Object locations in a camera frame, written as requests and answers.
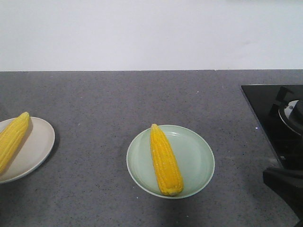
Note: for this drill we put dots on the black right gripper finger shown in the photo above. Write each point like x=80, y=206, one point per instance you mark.
x=288, y=184

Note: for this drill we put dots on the yellow corn cob white tip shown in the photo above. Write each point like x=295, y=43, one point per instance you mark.
x=168, y=175

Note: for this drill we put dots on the bright yellow corn cob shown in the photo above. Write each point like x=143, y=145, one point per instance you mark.
x=11, y=137

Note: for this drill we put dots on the black glass gas stove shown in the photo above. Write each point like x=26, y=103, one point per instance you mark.
x=279, y=109

